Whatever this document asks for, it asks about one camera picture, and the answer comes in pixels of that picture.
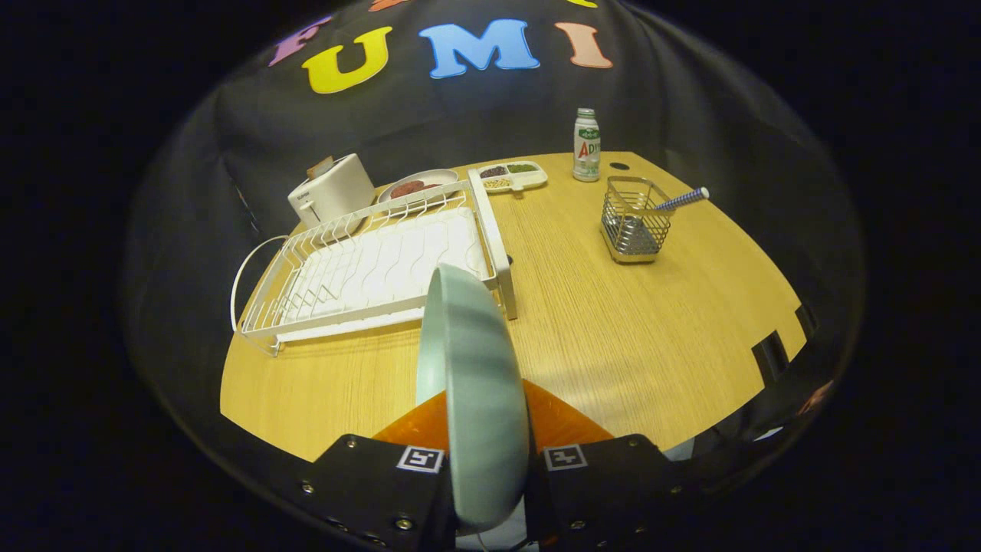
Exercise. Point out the pile of yellow beans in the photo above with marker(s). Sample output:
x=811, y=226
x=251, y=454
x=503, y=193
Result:
x=497, y=183

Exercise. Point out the white toaster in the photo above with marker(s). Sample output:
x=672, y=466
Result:
x=337, y=192

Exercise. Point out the white bottle with green cap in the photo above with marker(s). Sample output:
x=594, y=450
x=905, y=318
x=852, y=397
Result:
x=586, y=149

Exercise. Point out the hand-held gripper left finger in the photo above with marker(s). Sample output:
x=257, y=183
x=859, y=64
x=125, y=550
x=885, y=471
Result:
x=368, y=483

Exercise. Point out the pile of dark beans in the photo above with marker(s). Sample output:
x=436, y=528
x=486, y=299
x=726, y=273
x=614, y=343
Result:
x=493, y=172

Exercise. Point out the white divided tray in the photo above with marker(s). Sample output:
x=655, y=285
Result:
x=533, y=180

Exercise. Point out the black backdrop cloth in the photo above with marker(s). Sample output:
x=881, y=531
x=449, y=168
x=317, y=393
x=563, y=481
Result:
x=460, y=115

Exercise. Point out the slice of toast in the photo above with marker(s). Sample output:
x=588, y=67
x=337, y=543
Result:
x=320, y=166

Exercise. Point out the round beige dish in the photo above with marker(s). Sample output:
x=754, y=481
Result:
x=441, y=176

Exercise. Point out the pile of green beans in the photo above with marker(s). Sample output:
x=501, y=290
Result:
x=522, y=167

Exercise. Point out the pale green plate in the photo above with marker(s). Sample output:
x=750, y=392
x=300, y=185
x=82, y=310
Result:
x=479, y=383

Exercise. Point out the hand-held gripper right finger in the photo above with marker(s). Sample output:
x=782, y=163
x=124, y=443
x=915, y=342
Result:
x=605, y=483

